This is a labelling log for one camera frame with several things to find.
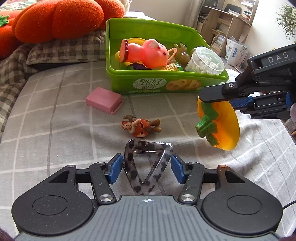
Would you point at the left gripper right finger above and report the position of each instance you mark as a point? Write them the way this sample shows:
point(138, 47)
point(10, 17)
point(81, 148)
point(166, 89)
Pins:
point(191, 176)

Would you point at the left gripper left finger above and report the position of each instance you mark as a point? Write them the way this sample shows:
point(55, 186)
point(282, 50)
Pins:
point(102, 176)

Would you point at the leopard print hair claw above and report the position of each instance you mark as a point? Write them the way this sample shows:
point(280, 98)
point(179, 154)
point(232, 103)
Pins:
point(144, 163)

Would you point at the orange pumpkin shaped container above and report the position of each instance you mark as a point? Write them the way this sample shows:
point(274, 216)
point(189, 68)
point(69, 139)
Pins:
point(218, 124)

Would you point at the beige rubber hand toy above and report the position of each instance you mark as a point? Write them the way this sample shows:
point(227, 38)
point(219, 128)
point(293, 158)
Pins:
point(181, 56)

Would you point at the white paper bag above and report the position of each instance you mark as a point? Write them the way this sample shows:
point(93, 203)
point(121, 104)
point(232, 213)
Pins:
point(236, 53)

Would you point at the small orange monkey figurine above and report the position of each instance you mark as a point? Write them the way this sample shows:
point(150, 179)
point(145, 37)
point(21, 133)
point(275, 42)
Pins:
point(140, 127)

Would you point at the grey grid bed sheet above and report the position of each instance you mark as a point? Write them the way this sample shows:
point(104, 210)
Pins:
point(51, 126)

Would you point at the clear cotton swab jar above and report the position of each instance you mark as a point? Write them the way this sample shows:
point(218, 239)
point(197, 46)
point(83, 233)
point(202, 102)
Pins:
point(206, 61)

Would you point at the pink rectangular box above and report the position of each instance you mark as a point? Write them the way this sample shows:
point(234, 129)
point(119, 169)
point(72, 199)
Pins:
point(105, 100)

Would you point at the wooden bookshelf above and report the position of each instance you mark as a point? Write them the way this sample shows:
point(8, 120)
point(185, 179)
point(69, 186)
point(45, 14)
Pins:
point(220, 20)

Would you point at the yellow toy corn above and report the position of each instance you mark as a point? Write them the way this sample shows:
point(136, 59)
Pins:
point(172, 67)

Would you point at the pink bead loop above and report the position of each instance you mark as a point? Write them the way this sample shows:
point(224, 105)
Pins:
point(171, 53)

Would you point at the purple toy grapes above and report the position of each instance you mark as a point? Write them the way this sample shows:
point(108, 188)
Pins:
point(137, 66)

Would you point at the pink rubber pig toy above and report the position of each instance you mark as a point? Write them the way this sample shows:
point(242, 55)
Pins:
point(151, 53)

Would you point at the grey checked quilted blanket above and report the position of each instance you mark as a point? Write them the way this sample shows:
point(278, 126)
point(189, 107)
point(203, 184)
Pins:
point(29, 59)

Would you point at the small orange pumpkin plush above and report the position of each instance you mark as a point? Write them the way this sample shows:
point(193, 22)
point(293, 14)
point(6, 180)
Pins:
point(8, 42)

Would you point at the large orange pumpkin plush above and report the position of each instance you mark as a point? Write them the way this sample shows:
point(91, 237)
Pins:
point(47, 20)

